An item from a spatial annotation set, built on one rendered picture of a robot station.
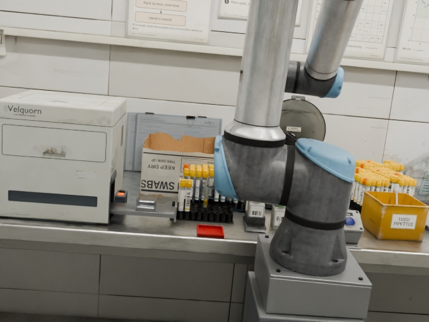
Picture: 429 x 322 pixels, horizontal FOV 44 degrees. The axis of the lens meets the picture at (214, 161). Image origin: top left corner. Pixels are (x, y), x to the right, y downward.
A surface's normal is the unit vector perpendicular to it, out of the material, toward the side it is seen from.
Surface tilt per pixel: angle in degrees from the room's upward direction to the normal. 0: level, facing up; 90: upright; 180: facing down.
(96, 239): 90
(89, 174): 90
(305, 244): 74
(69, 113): 89
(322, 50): 132
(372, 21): 94
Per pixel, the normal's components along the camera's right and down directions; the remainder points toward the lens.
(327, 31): -0.54, 0.74
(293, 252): -0.51, -0.15
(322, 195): -0.09, 0.25
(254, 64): -0.55, 0.15
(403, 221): 0.12, 0.22
